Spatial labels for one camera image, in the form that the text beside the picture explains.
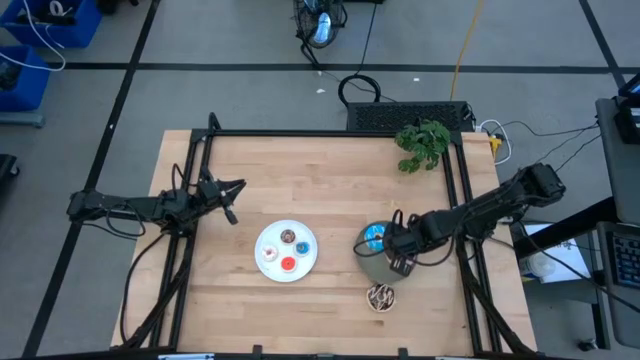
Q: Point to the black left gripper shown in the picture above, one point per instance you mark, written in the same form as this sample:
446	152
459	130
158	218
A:
227	212

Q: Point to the blue plastic bin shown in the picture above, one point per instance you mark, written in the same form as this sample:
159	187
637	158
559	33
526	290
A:
75	30
27	85

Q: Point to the grey bin stand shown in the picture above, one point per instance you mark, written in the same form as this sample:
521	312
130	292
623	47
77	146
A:
20	120

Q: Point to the black keyboard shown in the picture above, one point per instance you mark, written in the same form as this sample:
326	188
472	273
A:
627	260

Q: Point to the small red sugared donut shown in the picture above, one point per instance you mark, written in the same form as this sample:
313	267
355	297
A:
288	264

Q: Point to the grey cart top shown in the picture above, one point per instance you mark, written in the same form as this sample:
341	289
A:
620	170

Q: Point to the black device box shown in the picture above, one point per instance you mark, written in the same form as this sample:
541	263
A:
629	120

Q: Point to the large chocolate drizzled donut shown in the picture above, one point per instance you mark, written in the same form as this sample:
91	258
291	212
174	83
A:
381	298

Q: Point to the grey round plate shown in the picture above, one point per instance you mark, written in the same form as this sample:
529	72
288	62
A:
375	271

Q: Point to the white paper sheet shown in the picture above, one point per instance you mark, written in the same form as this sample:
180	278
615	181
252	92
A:
570	265

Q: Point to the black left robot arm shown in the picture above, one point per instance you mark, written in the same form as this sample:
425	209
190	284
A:
125	205

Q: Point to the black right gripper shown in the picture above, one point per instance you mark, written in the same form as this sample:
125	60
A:
402	260

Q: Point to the blue lit screen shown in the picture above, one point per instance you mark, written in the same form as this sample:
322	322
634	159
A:
632	87

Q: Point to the small white frosted donut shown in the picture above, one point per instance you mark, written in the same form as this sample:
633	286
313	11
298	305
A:
269	253

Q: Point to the black floor fan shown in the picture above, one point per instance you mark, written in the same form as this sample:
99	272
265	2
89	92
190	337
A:
320	25

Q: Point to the small blue sprinkled donut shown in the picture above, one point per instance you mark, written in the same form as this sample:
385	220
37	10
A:
302	248

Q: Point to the large blue frosted donut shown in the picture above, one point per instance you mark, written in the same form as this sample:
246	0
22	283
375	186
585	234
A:
372	232

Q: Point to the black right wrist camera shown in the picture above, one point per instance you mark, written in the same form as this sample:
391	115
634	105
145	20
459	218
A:
417	231

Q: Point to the grey side table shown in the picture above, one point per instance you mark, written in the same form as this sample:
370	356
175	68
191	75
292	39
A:
607	310

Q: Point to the black computer tower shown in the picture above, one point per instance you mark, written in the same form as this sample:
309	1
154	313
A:
405	116

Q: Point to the white cup lid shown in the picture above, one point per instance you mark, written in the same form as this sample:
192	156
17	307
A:
540	265

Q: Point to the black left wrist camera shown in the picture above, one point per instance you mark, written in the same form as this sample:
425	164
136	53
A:
209	191

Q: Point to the small chocolate donut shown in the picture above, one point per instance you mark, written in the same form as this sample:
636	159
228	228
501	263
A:
288	236

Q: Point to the white round plate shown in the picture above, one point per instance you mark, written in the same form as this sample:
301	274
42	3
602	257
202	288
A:
265	235

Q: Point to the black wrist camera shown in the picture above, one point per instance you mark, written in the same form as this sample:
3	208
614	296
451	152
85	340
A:
417	231
209	191

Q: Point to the green potted plant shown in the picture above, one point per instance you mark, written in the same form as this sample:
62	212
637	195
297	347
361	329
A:
422	145

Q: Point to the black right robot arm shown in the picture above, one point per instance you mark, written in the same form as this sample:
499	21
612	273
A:
490	205

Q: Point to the black aluminium table frame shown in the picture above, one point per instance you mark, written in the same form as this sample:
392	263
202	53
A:
325	133

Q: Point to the black diagonal beam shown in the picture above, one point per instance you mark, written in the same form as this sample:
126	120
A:
575	222

